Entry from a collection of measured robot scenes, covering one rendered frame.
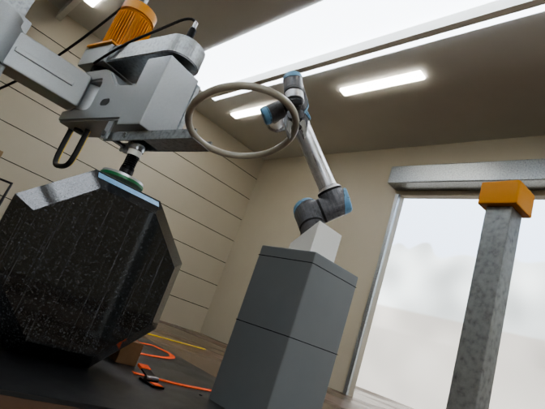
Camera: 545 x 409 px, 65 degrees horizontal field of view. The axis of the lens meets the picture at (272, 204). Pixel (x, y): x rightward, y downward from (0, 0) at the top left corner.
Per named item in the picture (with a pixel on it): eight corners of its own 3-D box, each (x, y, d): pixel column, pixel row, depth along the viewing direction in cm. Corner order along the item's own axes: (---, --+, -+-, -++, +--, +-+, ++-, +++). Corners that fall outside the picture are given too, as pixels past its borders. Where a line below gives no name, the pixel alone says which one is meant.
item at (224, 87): (159, 114, 176) (160, 109, 177) (229, 170, 213) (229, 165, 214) (260, 66, 154) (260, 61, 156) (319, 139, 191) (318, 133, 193)
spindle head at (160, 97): (95, 129, 228) (130, 61, 241) (126, 149, 245) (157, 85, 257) (136, 128, 207) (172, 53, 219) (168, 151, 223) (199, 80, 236)
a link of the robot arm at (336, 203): (328, 223, 259) (282, 116, 274) (354, 213, 258) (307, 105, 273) (327, 220, 244) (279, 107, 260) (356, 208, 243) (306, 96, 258)
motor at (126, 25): (86, 46, 275) (113, -2, 286) (123, 77, 298) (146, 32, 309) (111, 40, 258) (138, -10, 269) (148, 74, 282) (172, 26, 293)
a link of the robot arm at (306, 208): (302, 238, 254) (295, 217, 266) (329, 227, 253) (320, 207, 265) (296, 223, 243) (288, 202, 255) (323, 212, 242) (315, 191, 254)
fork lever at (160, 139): (96, 136, 227) (100, 128, 228) (125, 154, 241) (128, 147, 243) (186, 133, 186) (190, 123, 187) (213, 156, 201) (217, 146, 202)
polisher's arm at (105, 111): (48, 135, 257) (84, 69, 271) (80, 154, 275) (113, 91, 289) (119, 135, 214) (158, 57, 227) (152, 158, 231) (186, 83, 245)
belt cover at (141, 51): (74, 70, 273) (85, 49, 278) (105, 93, 292) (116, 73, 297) (173, 53, 216) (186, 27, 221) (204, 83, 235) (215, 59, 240)
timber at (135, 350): (135, 367, 231) (144, 345, 234) (114, 362, 224) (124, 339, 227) (116, 352, 254) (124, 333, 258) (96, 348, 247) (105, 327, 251)
